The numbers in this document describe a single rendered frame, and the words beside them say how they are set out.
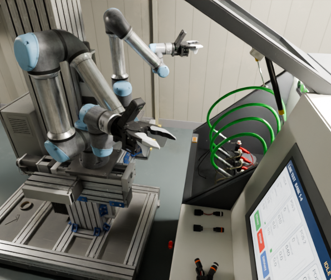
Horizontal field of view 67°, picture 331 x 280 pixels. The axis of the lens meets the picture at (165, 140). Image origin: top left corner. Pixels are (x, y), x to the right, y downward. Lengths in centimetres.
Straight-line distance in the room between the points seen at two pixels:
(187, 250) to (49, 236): 136
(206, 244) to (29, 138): 113
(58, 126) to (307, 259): 94
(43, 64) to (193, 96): 258
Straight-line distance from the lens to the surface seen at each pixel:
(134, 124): 77
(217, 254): 104
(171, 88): 337
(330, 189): 64
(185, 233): 108
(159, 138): 77
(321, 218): 63
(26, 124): 157
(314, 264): 63
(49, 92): 105
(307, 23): 324
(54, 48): 101
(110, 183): 134
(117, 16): 155
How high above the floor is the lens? 185
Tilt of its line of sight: 34 degrees down
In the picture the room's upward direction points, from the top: straight up
